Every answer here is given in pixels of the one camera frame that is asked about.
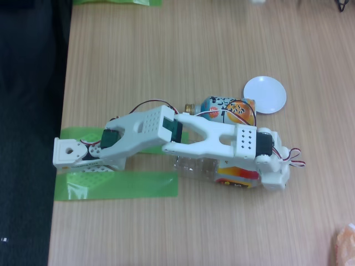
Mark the clear plastic bottle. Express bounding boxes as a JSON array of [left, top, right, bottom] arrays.
[[174, 155, 264, 191]]

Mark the orange juice bottle can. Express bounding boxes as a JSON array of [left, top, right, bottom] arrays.
[[184, 96, 256, 128]]

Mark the white round plate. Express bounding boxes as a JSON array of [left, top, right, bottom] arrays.
[[243, 75, 287, 115]]

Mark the orange plastic bag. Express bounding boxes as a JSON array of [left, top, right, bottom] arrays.
[[334, 223, 355, 266]]

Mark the long green tape strip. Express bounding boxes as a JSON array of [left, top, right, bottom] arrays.
[[54, 171, 179, 202]]

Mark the green plastic sheet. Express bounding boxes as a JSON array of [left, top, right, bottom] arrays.
[[72, 0, 163, 7]]

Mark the black cable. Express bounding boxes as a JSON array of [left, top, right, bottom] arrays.
[[334, 0, 351, 13]]

